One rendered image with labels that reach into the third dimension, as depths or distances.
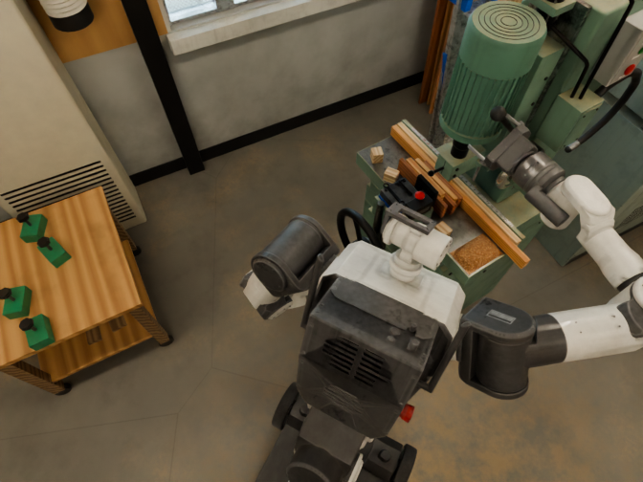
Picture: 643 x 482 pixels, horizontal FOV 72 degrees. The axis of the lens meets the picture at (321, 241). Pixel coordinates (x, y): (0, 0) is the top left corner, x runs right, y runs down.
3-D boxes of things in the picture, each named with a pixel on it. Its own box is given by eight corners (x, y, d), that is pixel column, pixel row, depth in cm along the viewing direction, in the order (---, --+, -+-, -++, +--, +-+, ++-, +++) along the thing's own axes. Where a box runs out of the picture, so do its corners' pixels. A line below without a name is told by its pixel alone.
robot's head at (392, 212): (414, 267, 80) (425, 236, 75) (373, 245, 83) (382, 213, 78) (429, 249, 84) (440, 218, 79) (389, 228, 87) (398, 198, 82)
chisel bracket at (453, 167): (432, 170, 144) (438, 153, 137) (465, 153, 148) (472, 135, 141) (447, 186, 141) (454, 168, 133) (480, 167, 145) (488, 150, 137)
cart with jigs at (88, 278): (34, 289, 231) (-56, 221, 176) (142, 245, 244) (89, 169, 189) (59, 405, 200) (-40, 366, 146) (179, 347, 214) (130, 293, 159)
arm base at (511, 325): (529, 365, 88) (526, 407, 79) (462, 352, 93) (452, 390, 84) (538, 302, 81) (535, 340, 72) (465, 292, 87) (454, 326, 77)
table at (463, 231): (333, 173, 162) (334, 162, 157) (400, 141, 171) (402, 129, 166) (440, 302, 136) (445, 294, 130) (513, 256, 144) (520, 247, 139)
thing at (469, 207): (389, 134, 164) (391, 126, 161) (394, 132, 165) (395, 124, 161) (521, 269, 135) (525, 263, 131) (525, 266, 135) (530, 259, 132)
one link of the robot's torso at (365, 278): (404, 492, 83) (481, 374, 62) (251, 404, 91) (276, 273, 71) (438, 381, 106) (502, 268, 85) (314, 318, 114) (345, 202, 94)
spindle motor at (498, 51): (426, 117, 127) (453, 13, 101) (472, 95, 132) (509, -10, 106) (467, 155, 120) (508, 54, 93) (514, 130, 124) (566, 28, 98)
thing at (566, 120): (534, 135, 130) (558, 95, 117) (556, 123, 132) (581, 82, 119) (556, 154, 126) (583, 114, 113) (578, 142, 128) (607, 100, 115)
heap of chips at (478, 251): (449, 252, 138) (452, 247, 134) (482, 232, 142) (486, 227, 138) (469, 274, 134) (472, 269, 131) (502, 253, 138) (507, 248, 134)
